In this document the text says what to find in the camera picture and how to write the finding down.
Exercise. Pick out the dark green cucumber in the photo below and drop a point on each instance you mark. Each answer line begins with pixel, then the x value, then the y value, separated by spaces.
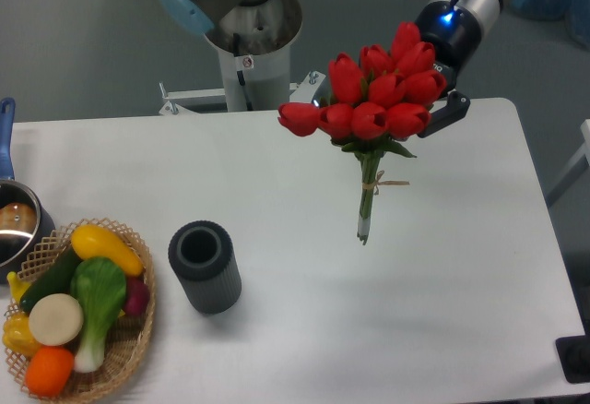
pixel 55 279

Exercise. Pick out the woven wicker basket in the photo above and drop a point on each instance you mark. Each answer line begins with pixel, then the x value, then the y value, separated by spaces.
pixel 126 343

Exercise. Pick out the red tulip bouquet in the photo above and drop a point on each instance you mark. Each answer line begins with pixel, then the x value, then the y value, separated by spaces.
pixel 376 102

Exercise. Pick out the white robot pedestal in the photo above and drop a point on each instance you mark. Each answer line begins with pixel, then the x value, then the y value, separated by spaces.
pixel 253 46

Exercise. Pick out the green bok choy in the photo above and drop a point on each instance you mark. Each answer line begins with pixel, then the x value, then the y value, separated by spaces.
pixel 99 286

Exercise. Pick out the orange fruit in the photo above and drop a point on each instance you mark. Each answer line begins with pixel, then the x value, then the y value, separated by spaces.
pixel 48 371

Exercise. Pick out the yellow squash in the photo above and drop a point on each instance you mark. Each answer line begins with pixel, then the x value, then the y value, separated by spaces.
pixel 91 240

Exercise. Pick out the dark grey ribbed vase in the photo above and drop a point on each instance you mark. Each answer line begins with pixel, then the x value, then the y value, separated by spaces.
pixel 201 255

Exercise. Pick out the blue handled saucepan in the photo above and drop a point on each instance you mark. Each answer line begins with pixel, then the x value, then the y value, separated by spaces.
pixel 24 220

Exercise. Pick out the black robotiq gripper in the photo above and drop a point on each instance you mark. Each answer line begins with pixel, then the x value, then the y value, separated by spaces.
pixel 455 28

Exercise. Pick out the yellow banana tip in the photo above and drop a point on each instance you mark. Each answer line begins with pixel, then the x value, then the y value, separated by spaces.
pixel 18 287

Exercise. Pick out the white furniture leg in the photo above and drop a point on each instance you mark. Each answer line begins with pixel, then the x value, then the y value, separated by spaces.
pixel 572 170

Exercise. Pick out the beige round bun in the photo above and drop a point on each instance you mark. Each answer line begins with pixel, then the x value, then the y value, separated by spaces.
pixel 56 319

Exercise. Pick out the black device at edge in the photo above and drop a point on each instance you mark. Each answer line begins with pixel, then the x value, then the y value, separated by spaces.
pixel 574 358

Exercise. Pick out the yellow bell pepper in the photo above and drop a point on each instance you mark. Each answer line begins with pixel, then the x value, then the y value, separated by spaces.
pixel 18 337

